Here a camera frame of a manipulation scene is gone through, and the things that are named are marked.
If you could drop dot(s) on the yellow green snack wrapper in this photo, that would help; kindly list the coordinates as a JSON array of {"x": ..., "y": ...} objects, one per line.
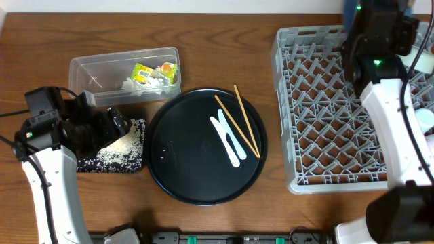
[{"x": 166, "y": 71}]

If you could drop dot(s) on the clear plastic waste bin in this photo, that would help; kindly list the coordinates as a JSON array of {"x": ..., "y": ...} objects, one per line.
[{"x": 106, "y": 78}]

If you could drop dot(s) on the wooden chopstick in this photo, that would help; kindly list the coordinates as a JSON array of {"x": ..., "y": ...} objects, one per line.
[
  {"x": 236, "y": 126},
  {"x": 247, "y": 121}
]

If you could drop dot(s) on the white plastic spoon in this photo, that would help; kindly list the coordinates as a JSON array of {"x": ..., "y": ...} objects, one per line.
[{"x": 222, "y": 133}]

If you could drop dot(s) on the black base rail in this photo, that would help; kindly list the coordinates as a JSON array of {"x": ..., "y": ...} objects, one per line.
[{"x": 131, "y": 236}]

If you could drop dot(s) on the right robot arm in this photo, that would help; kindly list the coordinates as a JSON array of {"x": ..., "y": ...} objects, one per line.
[{"x": 404, "y": 214}]

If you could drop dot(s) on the light blue rice bowl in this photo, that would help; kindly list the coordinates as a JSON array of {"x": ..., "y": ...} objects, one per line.
[{"x": 425, "y": 118}]

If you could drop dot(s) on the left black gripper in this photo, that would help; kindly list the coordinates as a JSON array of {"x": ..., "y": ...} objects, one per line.
[{"x": 102, "y": 123}]

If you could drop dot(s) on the spilled rice grains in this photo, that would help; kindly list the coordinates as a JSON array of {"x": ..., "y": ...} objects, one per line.
[{"x": 122, "y": 156}]

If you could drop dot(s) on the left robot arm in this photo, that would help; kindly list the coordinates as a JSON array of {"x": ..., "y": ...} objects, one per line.
[{"x": 52, "y": 174}]

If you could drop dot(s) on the dark blue plate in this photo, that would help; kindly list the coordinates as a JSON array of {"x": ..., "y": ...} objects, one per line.
[{"x": 351, "y": 7}]

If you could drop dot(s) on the grey dishwasher rack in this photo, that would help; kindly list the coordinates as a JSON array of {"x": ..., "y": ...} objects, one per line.
[{"x": 328, "y": 139}]

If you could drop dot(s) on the round black serving tray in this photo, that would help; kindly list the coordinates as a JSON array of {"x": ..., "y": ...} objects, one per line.
[{"x": 186, "y": 156}]

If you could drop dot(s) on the white tissue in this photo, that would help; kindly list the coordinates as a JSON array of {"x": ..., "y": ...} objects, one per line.
[{"x": 142, "y": 83}]

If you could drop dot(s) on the black rectangular tray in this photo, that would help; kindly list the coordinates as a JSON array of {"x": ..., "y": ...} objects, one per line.
[{"x": 106, "y": 127}]

